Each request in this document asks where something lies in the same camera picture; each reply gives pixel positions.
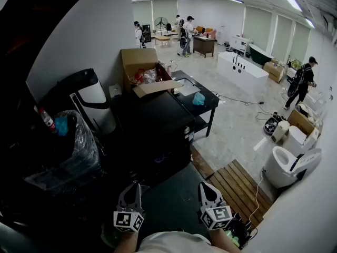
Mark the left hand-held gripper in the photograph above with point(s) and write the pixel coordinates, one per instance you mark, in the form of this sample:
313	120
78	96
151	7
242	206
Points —
123	219

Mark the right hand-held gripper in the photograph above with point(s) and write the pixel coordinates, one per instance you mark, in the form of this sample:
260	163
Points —
218	215

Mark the black washing machine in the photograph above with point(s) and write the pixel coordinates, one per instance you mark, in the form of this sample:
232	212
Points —
152	120

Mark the person's right forearm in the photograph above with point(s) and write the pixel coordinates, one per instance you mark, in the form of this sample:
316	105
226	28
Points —
223	242

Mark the person's left forearm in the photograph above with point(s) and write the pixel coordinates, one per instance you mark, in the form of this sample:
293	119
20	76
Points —
125	242

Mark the wooden slat mat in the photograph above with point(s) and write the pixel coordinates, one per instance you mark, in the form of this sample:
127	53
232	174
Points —
237	191

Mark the black headphones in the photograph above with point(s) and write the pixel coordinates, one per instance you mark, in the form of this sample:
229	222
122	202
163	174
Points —
241	231

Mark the person's white shirt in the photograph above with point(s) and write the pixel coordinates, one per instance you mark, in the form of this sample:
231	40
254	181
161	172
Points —
171	242

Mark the plastic-wrapped black appliance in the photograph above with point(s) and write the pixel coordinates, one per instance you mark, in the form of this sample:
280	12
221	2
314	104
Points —
71	157

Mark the white toilet with open lid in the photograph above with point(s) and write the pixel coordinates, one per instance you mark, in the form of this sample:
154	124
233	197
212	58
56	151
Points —
279	167

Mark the black side table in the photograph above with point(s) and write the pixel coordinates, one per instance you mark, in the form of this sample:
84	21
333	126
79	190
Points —
205	103

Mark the black round tray of parts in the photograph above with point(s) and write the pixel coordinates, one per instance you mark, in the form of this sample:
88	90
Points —
271	125

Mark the small cream appliance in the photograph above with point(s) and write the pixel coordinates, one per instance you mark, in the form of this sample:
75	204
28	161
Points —
280	130

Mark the crumpled teal cloth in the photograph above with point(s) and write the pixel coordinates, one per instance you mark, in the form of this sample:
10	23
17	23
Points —
198	99

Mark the small white box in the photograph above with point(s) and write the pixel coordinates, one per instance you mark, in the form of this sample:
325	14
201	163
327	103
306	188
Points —
115	90

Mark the white rectangular sink basin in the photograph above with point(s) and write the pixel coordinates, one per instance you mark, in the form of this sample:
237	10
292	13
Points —
188	87

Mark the tall white and black appliance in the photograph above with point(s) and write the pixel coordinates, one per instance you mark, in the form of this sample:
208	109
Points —
90	93

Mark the clear bottle with red label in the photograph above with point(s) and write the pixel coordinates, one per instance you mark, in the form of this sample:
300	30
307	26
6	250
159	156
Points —
47	120

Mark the open brown cardboard box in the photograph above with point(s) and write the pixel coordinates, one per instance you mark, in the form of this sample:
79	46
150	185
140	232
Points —
300	121

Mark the red plastic item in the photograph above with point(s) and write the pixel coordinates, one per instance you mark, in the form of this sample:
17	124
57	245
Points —
139	76

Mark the clear plastic packaging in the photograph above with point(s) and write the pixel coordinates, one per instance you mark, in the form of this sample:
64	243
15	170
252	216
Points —
150	76

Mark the white rectangular bathtub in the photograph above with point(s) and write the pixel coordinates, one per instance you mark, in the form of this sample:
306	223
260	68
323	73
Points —
242	72

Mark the pink bottle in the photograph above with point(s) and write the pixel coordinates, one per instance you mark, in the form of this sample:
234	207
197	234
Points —
169	70

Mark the closed cardboard box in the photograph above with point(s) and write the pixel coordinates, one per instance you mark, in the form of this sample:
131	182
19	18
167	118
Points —
273	72

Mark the large open cardboard box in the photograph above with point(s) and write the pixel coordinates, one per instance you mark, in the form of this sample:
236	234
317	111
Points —
139	58

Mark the dark green bathtub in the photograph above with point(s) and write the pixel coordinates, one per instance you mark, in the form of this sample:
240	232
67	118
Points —
259	55

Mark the brown wooden desk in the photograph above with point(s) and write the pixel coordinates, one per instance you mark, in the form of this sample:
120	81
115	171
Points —
204	45

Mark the white cabinet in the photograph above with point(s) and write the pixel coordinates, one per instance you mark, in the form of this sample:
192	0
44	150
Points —
241	44

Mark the low wooden coffee table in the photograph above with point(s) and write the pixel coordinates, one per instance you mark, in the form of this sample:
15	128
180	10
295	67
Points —
162	38

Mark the pink armchair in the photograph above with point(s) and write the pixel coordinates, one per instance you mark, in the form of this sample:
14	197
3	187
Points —
211	34

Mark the orange sofa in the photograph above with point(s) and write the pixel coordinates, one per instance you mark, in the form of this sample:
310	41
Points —
200	29

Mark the grey roller blind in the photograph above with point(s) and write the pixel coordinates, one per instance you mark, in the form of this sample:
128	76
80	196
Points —
300	42
258	28
164	10
142	12
285	35

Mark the black standing fan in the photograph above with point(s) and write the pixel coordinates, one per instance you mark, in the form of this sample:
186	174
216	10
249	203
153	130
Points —
160	22

